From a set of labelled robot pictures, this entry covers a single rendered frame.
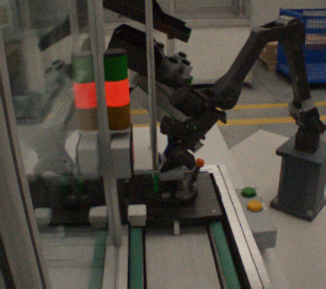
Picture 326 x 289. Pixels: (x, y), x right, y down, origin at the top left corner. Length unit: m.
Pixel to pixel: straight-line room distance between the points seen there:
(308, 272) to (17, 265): 0.90
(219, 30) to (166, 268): 4.29
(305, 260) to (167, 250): 0.37
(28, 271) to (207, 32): 4.84
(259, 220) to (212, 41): 4.14
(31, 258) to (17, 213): 0.04
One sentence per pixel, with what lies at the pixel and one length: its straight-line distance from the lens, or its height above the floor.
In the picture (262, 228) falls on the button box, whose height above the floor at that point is 0.96.
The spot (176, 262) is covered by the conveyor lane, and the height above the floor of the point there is 0.92.
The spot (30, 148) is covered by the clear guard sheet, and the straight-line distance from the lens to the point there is 0.30.
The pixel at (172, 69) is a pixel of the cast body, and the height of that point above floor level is 1.26.
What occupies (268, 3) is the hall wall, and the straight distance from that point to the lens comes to 9.90.
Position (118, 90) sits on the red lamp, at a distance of 0.78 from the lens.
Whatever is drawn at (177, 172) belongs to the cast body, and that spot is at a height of 1.05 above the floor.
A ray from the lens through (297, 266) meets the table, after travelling 1.09.
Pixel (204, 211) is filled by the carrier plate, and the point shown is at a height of 0.97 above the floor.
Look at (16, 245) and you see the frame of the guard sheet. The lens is 0.24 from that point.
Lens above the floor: 1.58
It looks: 23 degrees down
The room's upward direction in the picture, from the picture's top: 2 degrees counter-clockwise
